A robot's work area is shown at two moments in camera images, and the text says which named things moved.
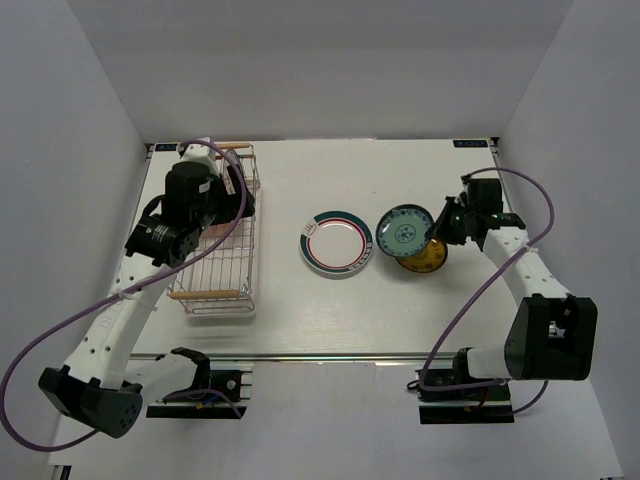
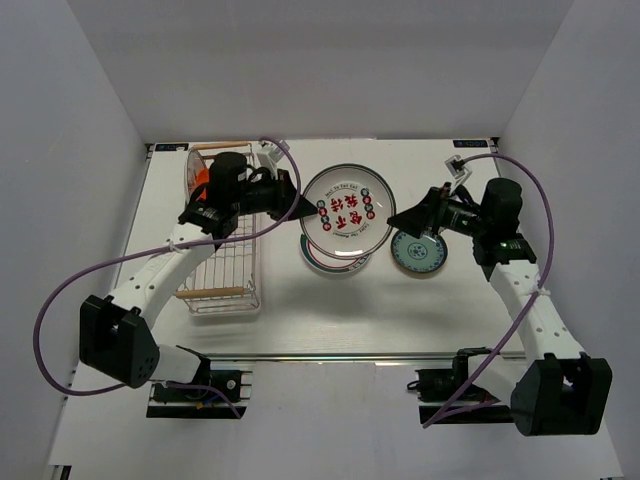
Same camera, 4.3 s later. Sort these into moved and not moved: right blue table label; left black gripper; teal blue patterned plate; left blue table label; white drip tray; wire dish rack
Moved: left black gripper; teal blue patterned plate
Not moved: white drip tray; right blue table label; left blue table label; wire dish rack
